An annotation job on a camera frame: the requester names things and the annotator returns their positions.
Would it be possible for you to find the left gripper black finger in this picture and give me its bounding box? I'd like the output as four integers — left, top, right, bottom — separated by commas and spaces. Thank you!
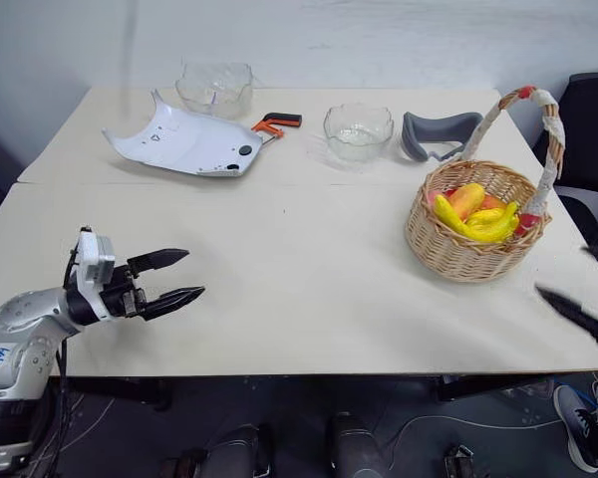
140, 286, 207, 323
126, 247, 191, 274

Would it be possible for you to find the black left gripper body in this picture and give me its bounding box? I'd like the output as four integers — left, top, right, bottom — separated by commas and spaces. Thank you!
99, 263, 150, 320

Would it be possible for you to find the black table support bar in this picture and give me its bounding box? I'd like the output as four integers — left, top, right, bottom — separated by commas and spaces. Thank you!
68, 376, 173, 412
435, 373, 550, 404

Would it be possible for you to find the yellow banana bunch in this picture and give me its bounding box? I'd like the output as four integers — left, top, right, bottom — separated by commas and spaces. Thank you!
465, 200, 522, 245

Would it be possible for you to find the black office chair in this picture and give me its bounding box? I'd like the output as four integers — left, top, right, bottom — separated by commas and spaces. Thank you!
531, 72, 598, 296

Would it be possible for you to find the grey black sneaker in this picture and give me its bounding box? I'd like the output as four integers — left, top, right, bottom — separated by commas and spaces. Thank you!
552, 383, 598, 475

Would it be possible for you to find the white plastic shell panel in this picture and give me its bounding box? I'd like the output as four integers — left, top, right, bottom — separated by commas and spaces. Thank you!
101, 89, 265, 178

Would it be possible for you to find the orange yellow mango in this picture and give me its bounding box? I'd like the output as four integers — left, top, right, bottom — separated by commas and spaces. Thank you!
446, 182, 487, 221

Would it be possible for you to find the single yellow banana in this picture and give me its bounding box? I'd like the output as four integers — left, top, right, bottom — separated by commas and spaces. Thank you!
433, 193, 473, 238

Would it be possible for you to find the dark rounded robot leg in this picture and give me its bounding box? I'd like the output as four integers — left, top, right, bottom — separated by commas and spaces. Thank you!
159, 422, 274, 478
327, 412, 389, 478

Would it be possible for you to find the large clear glass bowl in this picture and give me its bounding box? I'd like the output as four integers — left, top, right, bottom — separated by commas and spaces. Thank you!
174, 60, 254, 120

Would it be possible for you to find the orange black bar clamp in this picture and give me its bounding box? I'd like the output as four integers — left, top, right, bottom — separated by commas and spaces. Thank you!
250, 112, 304, 146

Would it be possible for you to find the small dark rounded shape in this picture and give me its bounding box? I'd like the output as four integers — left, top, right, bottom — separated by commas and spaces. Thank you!
443, 443, 485, 478

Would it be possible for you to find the grey plastic face pad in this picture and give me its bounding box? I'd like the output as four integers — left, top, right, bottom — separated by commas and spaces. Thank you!
402, 110, 485, 164

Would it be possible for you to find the small clear glass bowl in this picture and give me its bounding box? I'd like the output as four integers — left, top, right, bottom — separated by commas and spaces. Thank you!
322, 102, 396, 163

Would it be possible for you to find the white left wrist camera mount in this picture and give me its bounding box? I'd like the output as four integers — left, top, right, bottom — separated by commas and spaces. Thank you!
72, 227, 118, 321

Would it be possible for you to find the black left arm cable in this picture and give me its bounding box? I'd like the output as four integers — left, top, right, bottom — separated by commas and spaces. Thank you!
49, 244, 82, 478

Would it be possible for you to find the wicker basket with wrapped handle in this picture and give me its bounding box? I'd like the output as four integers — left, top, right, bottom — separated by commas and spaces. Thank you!
404, 85, 565, 285

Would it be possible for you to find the white floor cable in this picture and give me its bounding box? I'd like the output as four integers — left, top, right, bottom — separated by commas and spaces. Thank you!
392, 411, 572, 452

